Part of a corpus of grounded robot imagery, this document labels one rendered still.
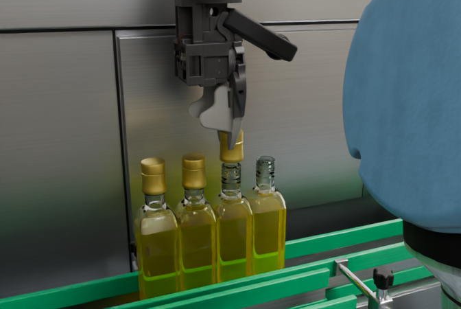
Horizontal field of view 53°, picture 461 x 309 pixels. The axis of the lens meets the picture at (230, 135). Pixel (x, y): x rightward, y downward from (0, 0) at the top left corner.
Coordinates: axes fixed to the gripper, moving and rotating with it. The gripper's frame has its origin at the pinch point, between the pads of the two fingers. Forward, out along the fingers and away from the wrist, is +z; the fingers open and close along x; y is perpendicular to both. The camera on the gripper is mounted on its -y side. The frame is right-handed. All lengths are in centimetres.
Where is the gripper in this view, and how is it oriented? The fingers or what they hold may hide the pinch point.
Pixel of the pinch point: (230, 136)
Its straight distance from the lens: 68.0
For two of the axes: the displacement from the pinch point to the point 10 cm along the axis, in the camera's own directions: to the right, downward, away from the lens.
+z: 0.0, 9.5, 3.0
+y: -9.4, 1.0, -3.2
